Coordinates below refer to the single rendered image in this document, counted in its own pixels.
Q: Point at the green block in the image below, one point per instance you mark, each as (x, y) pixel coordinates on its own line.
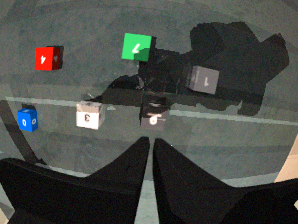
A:
(136, 47)

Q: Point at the blue block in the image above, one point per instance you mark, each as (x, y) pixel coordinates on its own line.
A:
(27, 119)

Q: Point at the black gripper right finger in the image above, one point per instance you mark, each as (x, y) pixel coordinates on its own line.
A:
(186, 194)

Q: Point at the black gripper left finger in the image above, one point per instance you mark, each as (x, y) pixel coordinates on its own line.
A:
(109, 196)

